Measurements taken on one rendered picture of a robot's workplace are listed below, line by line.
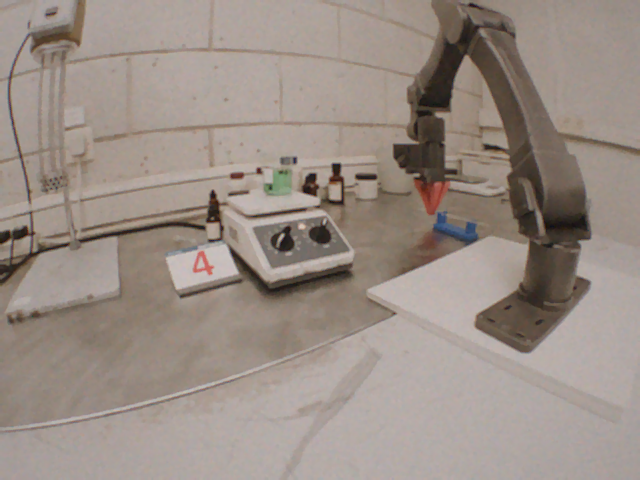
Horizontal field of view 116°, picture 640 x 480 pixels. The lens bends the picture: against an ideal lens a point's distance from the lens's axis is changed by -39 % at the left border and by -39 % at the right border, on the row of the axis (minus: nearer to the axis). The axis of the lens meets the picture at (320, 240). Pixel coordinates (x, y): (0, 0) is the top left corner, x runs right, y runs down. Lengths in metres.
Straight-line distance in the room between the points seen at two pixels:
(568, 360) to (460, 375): 0.10
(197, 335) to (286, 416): 0.14
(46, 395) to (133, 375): 0.09
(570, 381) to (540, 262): 0.13
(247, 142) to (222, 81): 0.19
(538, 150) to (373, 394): 0.27
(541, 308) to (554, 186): 0.12
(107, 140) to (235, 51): 0.43
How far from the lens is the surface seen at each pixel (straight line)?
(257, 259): 0.42
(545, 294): 0.35
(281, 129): 1.00
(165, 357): 0.32
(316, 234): 0.43
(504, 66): 0.42
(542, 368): 0.29
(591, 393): 0.29
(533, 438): 0.25
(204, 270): 0.45
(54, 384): 0.34
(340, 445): 0.22
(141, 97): 0.90
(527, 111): 0.38
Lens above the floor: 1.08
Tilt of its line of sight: 18 degrees down
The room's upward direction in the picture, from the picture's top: 1 degrees counter-clockwise
